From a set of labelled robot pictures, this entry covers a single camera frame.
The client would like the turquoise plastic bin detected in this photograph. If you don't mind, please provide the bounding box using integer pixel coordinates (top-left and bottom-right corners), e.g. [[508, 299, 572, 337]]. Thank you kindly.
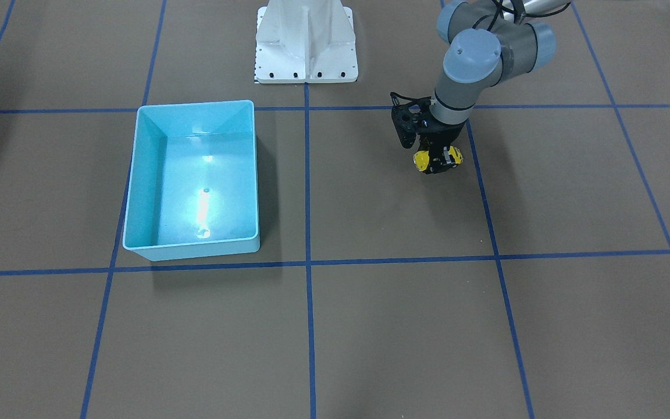
[[122, 100, 261, 261]]

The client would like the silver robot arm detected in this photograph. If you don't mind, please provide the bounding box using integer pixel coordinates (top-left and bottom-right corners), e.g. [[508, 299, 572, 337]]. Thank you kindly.
[[413, 1, 570, 175]]

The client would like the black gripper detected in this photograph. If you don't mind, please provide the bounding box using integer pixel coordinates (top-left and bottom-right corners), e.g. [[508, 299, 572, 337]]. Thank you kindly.
[[416, 116, 467, 175]]

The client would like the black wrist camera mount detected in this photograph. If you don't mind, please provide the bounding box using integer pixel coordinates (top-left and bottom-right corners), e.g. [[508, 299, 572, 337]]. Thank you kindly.
[[389, 92, 434, 149]]

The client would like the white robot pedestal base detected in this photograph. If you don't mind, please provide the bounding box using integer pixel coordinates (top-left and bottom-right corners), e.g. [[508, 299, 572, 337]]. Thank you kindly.
[[254, 1, 359, 84]]

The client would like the yellow beetle toy car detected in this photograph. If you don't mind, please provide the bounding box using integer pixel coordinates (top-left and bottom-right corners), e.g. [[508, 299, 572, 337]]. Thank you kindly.
[[413, 145, 464, 175]]

